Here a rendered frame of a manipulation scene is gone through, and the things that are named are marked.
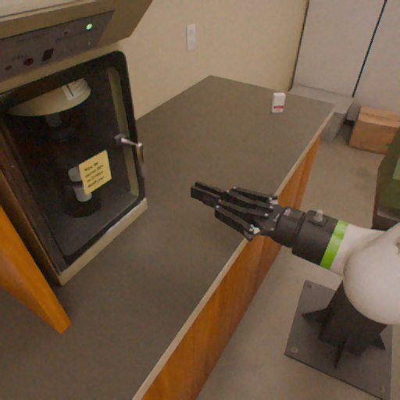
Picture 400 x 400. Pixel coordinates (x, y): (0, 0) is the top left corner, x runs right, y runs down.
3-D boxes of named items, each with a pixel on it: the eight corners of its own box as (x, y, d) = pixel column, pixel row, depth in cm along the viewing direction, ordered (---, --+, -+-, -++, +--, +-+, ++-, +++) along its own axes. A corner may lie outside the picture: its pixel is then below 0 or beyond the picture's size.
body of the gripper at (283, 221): (310, 203, 59) (265, 187, 62) (294, 230, 53) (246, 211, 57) (301, 230, 64) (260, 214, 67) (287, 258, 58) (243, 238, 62)
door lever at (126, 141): (133, 167, 77) (126, 173, 76) (127, 133, 71) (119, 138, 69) (149, 174, 75) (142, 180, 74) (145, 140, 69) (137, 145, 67)
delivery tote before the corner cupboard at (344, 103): (275, 128, 317) (280, 97, 294) (290, 112, 343) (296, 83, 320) (333, 146, 292) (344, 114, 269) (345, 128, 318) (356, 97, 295)
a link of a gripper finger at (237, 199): (272, 210, 60) (275, 206, 61) (223, 189, 65) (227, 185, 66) (269, 224, 62) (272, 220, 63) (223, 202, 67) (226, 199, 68)
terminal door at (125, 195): (59, 272, 70) (-30, 104, 42) (145, 197, 88) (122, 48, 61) (62, 273, 69) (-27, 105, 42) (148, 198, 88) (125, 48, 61)
